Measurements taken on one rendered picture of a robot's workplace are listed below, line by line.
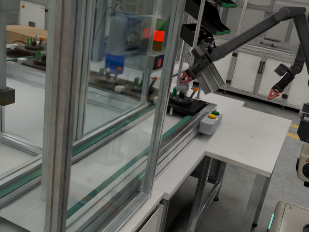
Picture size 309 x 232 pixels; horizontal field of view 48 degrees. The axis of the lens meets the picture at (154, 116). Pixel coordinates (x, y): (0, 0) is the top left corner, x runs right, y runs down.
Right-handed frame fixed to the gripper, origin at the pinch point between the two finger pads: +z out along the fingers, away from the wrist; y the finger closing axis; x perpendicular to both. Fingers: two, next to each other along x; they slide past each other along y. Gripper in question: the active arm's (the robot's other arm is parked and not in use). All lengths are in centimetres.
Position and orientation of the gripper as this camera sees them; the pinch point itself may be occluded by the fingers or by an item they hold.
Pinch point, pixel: (181, 81)
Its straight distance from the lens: 195.9
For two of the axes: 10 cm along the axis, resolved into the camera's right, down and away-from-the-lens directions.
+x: 5.9, 8.1, -0.5
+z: -7.0, 5.4, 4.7
